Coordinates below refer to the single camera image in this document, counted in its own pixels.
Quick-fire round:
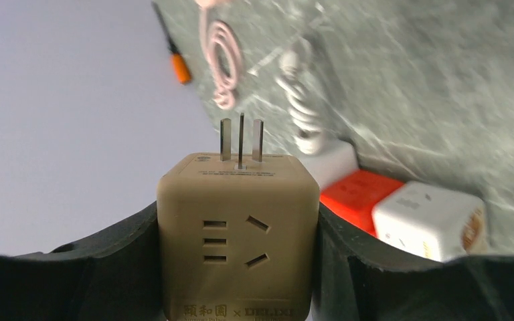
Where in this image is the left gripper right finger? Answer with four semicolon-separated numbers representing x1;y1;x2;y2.
312;206;514;321

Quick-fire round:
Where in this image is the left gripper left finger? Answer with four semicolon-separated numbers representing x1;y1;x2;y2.
0;204;164;320

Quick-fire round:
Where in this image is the red cube adapter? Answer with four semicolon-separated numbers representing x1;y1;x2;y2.
320;170;404;237

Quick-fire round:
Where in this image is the white cube adapter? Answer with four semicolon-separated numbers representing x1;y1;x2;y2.
373;181;490;262

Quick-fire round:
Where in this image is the white power strip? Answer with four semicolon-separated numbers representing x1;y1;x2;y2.
298;140;359;191

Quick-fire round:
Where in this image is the beige cube adapter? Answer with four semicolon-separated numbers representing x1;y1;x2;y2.
157;118;320;320

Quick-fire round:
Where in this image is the white power strip cord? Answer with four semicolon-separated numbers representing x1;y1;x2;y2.
275;37;328;156

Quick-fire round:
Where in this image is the orange handled screwdriver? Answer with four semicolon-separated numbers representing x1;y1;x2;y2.
151;1;192;85

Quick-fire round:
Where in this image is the pink usb cable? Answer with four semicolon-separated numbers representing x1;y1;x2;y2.
195;0;246;112

